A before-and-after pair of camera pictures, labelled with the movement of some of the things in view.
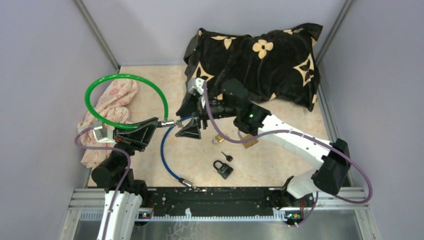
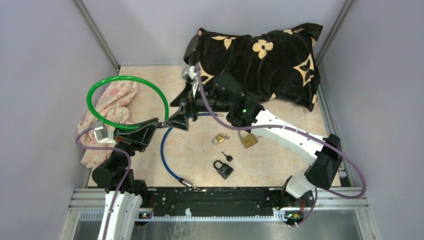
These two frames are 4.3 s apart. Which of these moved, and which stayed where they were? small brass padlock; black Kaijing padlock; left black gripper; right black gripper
Moved: right black gripper
Stayed: black Kaijing padlock; left black gripper; small brass padlock
